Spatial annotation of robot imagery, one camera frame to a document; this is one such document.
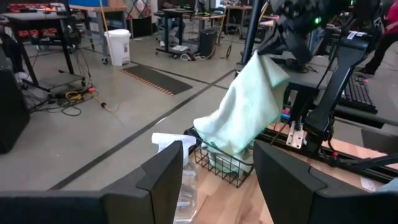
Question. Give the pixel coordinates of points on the clear plastic spray bottle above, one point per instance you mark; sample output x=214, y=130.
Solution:
x=188, y=193

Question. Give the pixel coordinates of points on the dark floor mat orange edge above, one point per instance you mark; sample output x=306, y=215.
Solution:
x=158, y=79

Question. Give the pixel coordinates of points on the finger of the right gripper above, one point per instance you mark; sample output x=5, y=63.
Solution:
x=275, y=39
x=300, y=46

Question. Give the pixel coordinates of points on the colourful patchwork quilt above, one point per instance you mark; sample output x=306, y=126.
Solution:
x=138, y=9

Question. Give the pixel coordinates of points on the silver metal bracket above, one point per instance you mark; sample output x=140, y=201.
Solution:
x=295, y=138

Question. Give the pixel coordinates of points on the white trash can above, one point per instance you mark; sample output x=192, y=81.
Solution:
x=119, y=46

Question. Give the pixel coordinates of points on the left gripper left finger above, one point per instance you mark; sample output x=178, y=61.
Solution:
x=146, y=199

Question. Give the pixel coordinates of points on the blue microfiber towel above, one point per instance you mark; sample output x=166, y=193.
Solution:
x=390, y=186

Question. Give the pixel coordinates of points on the black desk pole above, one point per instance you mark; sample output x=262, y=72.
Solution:
x=252, y=31

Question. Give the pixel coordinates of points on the large black box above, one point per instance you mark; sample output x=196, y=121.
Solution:
x=12, y=109

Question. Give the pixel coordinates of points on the black keyboard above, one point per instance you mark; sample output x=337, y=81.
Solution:
x=357, y=93

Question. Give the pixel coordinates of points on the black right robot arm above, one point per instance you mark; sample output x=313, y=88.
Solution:
x=339, y=93

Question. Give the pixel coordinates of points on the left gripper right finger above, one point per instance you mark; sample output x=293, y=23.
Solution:
x=289, y=193

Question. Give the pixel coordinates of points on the black metal table frame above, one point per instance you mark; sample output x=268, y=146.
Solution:
x=373, y=172

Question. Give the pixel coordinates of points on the black work table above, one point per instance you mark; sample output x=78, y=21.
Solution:
x=34, y=17

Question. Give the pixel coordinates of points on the wooden work table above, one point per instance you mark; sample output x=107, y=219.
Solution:
x=93, y=7

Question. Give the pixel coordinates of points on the green microfiber towel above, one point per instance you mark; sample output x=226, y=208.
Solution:
x=224, y=161
x=245, y=105

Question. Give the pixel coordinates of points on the black computer tower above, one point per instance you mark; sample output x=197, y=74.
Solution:
x=207, y=42

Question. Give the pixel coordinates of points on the black standing desk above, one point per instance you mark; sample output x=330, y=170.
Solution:
x=180, y=12

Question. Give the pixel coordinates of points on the person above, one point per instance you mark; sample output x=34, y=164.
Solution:
x=384, y=46

